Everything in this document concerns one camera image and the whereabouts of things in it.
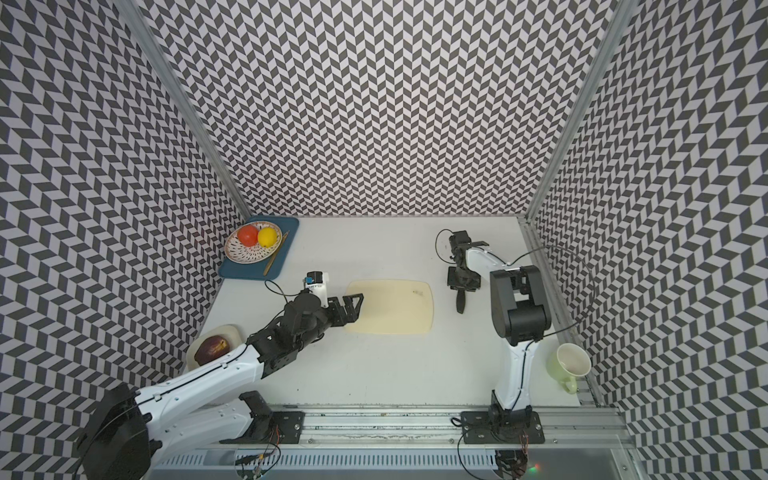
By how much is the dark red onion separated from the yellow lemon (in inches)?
14.4

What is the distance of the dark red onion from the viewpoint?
0.80 m

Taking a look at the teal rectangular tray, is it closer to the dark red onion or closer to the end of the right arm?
the dark red onion

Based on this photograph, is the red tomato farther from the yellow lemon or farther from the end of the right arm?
the end of the right arm

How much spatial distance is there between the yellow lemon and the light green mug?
3.17 ft

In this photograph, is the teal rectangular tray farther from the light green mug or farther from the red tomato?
the light green mug

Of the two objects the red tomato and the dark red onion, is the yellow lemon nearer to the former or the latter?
the red tomato

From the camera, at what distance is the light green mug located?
2.45 ft

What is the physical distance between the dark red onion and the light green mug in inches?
34.5

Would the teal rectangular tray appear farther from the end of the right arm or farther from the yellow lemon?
the end of the right arm

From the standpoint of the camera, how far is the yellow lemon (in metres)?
1.08
